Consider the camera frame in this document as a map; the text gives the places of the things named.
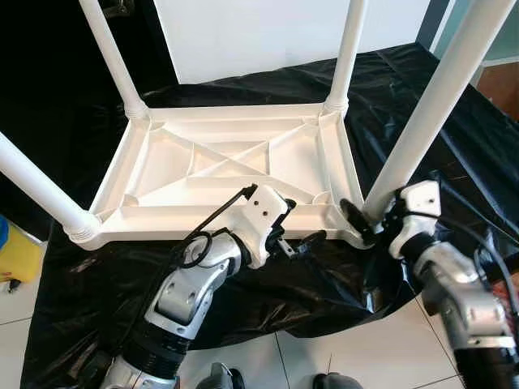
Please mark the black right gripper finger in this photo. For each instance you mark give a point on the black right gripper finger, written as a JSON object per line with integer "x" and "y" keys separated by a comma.
{"x": 357, "y": 220}

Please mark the white plastic table top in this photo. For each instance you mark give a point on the white plastic table top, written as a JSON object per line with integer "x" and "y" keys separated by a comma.
{"x": 146, "y": 223}

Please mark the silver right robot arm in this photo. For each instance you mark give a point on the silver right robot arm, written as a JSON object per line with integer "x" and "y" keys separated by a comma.
{"x": 466, "y": 300}

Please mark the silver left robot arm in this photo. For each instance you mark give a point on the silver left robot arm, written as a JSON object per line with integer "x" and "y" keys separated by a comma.
{"x": 190, "y": 292}

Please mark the black plastic cover sheet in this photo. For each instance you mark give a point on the black plastic cover sheet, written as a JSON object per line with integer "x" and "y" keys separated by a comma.
{"x": 268, "y": 81}

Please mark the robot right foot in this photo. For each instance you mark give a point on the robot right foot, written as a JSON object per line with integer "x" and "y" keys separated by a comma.
{"x": 336, "y": 382}

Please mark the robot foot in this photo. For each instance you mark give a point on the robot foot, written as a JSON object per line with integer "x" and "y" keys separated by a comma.
{"x": 336, "y": 382}
{"x": 220, "y": 378}

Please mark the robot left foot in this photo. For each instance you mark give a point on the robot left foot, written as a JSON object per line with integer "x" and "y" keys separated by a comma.
{"x": 220, "y": 378}

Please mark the brown wooden cabinet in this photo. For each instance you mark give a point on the brown wooden cabinet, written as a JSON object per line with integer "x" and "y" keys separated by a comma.
{"x": 503, "y": 89}

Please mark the yellow plastic container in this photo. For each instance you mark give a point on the yellow plastic container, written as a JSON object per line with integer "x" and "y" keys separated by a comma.
{"x": 20, "y": 251}

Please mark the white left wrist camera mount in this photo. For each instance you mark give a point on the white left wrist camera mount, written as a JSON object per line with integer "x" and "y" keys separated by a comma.
{"x": 263, "y": 215}

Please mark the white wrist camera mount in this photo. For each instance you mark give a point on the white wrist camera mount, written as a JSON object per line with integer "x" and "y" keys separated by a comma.
{"x": 263, "y": 215}
{"x": 422, "y": 198}

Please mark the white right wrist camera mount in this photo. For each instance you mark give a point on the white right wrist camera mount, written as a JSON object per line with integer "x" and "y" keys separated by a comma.
{"x": 422, "y": 198}

